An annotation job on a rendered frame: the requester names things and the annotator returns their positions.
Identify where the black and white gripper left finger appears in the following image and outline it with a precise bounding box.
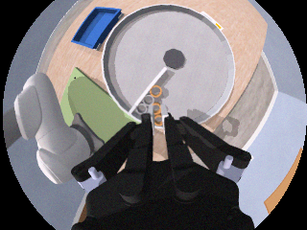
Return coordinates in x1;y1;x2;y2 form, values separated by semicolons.
71;105;154;203

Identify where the blue crate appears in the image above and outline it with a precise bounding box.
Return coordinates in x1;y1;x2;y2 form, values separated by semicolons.
71;7;124;51

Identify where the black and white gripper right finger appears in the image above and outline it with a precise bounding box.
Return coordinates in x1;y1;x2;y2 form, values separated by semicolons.
160;104;251;200

